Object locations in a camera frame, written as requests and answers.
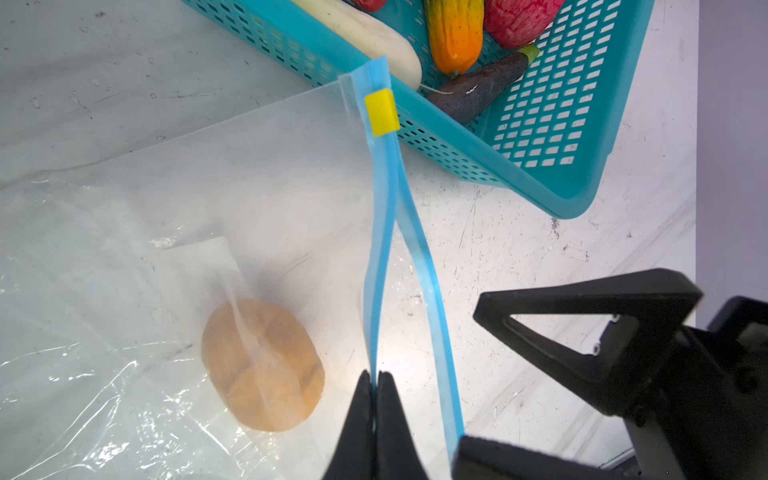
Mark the dark toy eggplant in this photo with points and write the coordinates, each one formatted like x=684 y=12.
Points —
x=469 y=94

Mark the clear zip top bag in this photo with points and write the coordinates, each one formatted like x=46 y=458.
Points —
x=110 y=272

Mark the white toy radish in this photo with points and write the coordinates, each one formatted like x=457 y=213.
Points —
x=369 y=35

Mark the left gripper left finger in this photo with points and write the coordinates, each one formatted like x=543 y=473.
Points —
x=354 y=454

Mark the pink toy fruit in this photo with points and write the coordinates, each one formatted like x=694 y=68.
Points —
x=516 y=23

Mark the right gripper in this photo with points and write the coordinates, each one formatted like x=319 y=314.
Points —
x=705 y=414

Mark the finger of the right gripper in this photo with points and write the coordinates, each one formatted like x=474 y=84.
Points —
x=478 y=458

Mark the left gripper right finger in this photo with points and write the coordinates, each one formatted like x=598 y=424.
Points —
x=395 y=455

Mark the yellow toy mango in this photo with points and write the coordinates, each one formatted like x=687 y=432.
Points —
x=263 y=363

